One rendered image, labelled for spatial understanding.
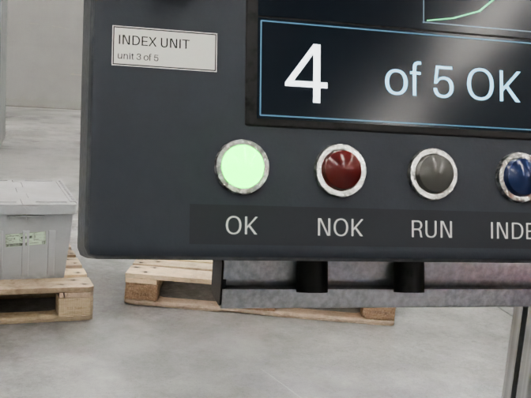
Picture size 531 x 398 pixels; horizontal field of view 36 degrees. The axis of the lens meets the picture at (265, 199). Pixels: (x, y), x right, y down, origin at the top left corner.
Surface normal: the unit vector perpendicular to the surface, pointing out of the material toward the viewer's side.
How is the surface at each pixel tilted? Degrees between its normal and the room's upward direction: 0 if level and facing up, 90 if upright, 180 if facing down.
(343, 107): 75
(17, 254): 95
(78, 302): 90
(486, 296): 90
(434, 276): 90
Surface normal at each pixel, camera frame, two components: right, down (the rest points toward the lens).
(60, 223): 0.35, 0.29
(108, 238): 0.25, -0.07
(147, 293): -0.03, 0.18
